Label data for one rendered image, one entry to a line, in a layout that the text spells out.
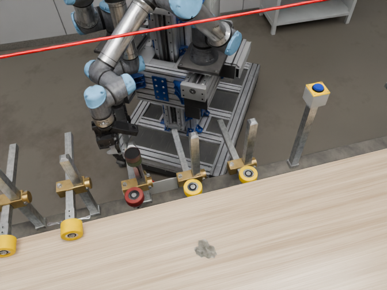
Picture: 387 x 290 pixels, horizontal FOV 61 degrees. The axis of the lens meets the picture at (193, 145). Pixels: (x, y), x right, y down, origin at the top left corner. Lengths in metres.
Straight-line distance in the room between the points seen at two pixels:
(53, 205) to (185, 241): 1.51
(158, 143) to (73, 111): 1.04
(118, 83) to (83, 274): 0.71
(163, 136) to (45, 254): 1.38
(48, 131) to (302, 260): 2.41
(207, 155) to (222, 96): 0.62
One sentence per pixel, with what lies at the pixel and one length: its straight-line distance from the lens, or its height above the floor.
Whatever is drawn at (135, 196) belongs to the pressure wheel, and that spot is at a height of 0.90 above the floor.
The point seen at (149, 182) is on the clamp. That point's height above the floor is 0.86.
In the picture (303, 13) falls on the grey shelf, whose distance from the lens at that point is 4.08.
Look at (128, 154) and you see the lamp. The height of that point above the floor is 1.14.
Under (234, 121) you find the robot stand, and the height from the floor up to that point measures 0.23.
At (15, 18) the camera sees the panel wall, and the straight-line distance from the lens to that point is 4.06.
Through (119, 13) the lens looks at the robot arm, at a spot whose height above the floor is 1.39.
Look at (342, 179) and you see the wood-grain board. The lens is 1.56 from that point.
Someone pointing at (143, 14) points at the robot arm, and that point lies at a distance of 1.34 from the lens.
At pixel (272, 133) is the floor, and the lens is 2.83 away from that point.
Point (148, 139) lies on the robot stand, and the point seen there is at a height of 0.21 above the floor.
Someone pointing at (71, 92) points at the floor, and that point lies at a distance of 3.41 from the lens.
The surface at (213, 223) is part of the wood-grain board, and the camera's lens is 1.35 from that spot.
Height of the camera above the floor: 2.12
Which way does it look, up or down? 51 degrees down
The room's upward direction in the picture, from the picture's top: 4 degrees counter-clockwise
